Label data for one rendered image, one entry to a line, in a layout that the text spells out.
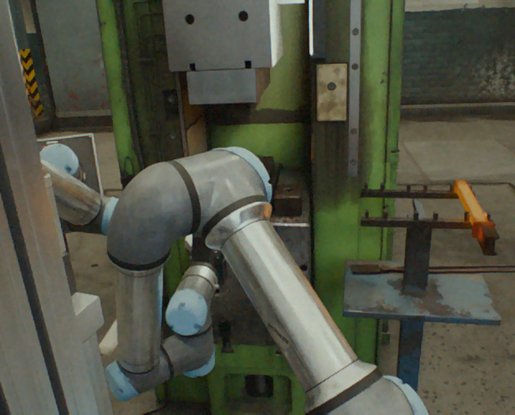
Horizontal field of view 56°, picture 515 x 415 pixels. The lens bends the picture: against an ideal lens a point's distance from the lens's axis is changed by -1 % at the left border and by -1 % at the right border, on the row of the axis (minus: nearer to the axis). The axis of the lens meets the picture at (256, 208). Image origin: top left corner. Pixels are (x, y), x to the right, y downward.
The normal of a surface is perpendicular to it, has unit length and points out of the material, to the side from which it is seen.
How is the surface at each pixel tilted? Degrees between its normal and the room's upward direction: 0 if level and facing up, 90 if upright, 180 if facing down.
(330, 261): 90
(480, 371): 0
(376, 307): 0
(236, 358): 90
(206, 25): 90
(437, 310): 0
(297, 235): 90
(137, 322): 106
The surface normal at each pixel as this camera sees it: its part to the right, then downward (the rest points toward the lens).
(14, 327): 0.93, 0.08
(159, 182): -0.02, -0.47
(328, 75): -0.12, 0.37
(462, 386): -0.05, -0.93
